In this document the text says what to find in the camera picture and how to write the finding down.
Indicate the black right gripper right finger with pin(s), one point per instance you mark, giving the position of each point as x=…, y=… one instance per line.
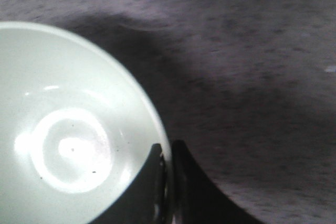
x=198, y=199

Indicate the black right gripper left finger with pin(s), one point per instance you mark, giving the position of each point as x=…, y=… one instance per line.
x=144, y=200

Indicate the light green bowl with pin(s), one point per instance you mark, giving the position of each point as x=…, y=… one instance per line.
x=76, y=127

